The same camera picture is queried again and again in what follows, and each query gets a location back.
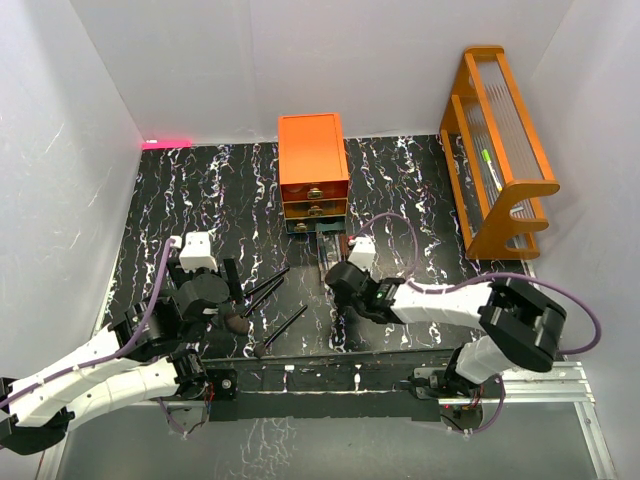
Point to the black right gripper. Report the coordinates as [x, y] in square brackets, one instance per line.
[340, 300]

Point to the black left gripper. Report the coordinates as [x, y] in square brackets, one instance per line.
[231, 273]

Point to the large fluffy powder brush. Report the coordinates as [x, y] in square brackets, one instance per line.
[238, 323]

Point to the brown lipstick tube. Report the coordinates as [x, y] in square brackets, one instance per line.
[344, 247]

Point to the small black makeup brush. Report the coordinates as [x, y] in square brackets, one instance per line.
[261, 348]

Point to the thin black makeup brush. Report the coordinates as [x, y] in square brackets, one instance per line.
[271, 281]

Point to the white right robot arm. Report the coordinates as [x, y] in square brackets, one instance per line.
[521, 325]

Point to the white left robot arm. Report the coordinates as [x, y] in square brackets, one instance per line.
[145, 355]

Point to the orange drawer cabinet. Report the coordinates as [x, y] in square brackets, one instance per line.
[311, 149]

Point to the pink tape strip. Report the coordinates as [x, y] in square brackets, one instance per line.
[165, 144]

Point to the orange wooden shelf rack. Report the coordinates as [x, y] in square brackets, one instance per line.
[485, 109]

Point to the green marker pen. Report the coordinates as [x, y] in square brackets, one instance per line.
[492, 170]

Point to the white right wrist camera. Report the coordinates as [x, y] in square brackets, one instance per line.
[362, 252]

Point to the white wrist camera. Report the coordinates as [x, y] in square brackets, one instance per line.
[362, 252]
[195, 252]

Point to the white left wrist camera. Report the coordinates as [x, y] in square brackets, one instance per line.
[195, 252]

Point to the aluminium mounting rail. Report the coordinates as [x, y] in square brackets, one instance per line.
[332, 418]

